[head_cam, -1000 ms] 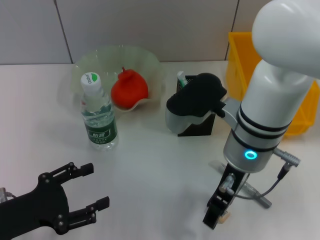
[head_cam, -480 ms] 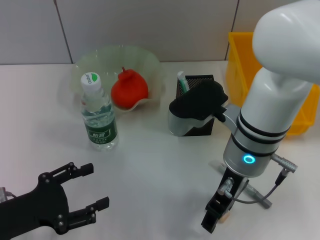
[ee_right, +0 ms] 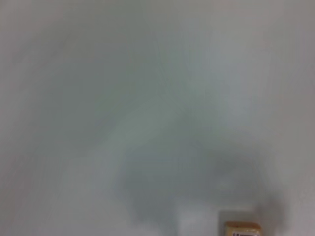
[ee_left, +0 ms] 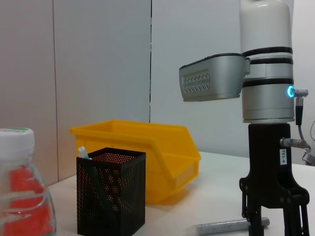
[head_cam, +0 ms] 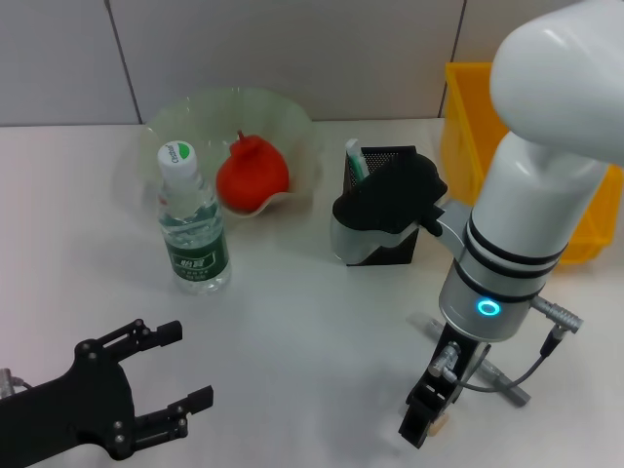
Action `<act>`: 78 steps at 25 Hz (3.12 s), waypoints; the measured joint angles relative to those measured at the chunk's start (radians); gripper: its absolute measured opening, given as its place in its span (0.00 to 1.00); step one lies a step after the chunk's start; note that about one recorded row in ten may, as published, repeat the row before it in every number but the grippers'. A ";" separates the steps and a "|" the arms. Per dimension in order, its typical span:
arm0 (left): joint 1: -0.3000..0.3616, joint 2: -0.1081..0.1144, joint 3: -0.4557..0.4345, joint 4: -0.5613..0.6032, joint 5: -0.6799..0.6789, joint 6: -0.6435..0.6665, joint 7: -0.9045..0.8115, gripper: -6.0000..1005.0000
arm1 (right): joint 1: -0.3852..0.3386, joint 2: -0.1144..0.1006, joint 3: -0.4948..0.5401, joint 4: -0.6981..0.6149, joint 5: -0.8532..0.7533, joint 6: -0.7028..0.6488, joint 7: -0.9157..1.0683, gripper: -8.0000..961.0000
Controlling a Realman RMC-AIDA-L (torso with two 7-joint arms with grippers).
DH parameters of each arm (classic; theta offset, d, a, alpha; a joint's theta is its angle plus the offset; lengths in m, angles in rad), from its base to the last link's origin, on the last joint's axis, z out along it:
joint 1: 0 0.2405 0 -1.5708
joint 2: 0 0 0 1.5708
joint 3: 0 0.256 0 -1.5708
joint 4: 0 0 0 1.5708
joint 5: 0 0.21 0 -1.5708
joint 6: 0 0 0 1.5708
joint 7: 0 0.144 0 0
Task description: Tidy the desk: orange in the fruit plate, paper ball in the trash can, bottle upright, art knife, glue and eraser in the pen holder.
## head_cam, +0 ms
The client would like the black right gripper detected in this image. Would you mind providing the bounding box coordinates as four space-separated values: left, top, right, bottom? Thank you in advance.
398 322 491 449

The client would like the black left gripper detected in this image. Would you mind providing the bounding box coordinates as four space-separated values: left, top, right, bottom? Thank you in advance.
0 319 215 468

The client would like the clear water bottle green label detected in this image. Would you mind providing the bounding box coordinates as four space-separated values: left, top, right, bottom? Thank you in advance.
156 138 233 295

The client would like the red toy fruit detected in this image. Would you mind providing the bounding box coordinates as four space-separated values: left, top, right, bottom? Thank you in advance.
215 130 290 212

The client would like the mint green utility knife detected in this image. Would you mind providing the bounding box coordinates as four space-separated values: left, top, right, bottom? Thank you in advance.
344 138 371 184

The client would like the grey pen with clear cap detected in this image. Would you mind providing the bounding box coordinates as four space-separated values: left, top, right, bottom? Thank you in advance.
413 311 531 409

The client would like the translucent green wavy fruit bowl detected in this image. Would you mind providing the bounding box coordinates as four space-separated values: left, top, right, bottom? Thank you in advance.
138 86 326 220

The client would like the black mesh pen holder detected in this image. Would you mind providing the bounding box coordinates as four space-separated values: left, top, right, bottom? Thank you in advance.
340 144 428 267

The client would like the yellow plastic storage bin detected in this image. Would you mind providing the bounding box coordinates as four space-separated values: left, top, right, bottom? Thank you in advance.
441 61 624 265

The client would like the grey right camera bracket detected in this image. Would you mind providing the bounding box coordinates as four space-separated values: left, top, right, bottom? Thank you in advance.
433 200 474 257

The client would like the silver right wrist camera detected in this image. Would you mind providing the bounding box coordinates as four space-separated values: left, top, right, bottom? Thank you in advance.
330 151 449 264

